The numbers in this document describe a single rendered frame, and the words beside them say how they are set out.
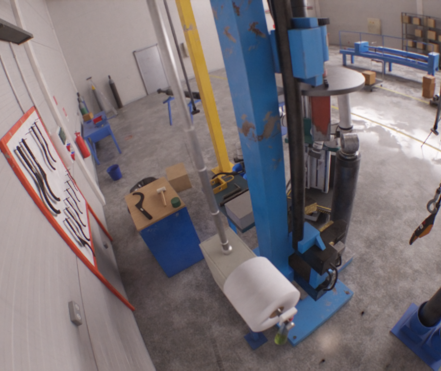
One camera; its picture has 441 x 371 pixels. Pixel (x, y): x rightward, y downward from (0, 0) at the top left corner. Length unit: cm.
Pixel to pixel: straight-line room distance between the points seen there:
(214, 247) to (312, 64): 100
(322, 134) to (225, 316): 214
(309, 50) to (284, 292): 98
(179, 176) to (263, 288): 349
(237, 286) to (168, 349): 193
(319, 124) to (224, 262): 88
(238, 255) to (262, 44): 100
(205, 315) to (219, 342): 37
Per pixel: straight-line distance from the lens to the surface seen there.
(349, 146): 202
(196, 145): 89
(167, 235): 283
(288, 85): 117
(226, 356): 273
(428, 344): 288
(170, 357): 289
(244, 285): 109
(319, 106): 136
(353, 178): 218
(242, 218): 201
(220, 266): 126
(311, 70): 111
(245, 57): 112
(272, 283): 108
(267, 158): 134
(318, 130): 142
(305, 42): 107
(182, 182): 440
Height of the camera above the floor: 261
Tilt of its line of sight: 37 degrees down
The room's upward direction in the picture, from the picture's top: 15 degrees counter-clockwise
